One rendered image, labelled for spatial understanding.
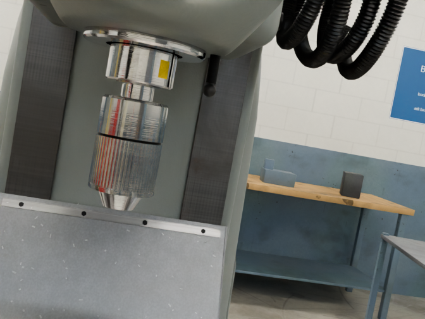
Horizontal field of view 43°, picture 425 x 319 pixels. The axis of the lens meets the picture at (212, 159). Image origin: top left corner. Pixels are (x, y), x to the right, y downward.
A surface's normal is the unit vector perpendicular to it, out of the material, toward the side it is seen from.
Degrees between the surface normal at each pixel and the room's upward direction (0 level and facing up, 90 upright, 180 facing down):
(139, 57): 90
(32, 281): 63
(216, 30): 149
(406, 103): 90
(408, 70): 90
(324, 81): 90
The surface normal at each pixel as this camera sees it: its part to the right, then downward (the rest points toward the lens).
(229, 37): 0.31, 0.93
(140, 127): 0.36, 0.13
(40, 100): 0.15, 0.10
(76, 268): 0.20, -0.35
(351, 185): -0.16, 0.04
